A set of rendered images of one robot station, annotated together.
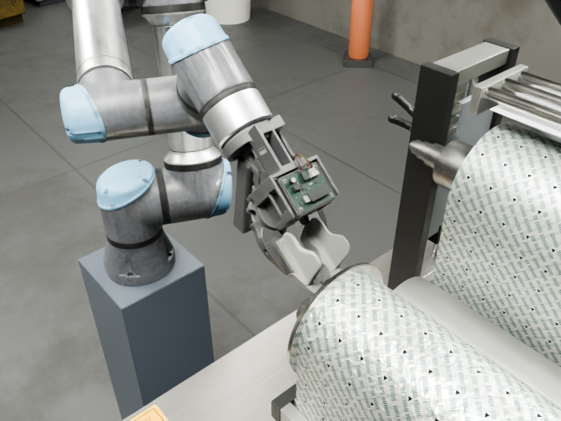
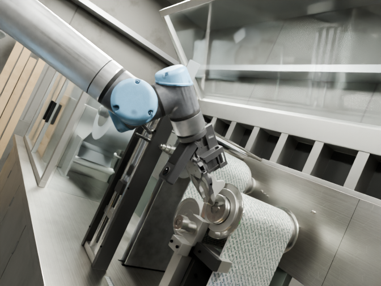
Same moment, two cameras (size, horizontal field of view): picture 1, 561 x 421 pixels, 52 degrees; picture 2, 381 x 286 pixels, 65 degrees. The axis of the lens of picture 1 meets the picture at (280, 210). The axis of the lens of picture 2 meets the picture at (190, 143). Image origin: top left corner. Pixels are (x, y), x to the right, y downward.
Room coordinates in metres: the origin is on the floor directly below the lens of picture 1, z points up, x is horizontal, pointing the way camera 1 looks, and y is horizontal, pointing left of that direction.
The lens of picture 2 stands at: (0.51, 0.74, 1.35)
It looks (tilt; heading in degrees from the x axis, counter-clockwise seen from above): 2 degrees up; 276
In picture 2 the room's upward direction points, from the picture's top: 25 degrees clockwise
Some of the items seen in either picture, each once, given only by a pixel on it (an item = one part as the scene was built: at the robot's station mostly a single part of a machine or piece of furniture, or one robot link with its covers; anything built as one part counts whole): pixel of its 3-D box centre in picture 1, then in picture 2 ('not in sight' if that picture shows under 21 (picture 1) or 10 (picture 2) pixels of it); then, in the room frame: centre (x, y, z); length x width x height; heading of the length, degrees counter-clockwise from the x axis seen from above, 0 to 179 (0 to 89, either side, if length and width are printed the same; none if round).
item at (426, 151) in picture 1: (429, 153); (167, 148); (0.67, -0.20, 1.34); 0.06 x 0.03 x 0.03; 40
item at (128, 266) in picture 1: (137, 244); not in sight; (0.95, 0.31, 0.95); 0.15 x 0.15 x 0.10
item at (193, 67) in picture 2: not in sight; (187, 73); (0.79, -0.51, 1.66); 0.07 x 0.07 x 0.10; 15
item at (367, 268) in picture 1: (337, 320); (221, 210); (0.45, -0.06, 1.25); 0.15 x 0.01 x 0.15; 130
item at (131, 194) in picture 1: (132, 199); not in sight; (0.95, 0.30, 1.07); 0.13 x 0.12 x 0.14; 106
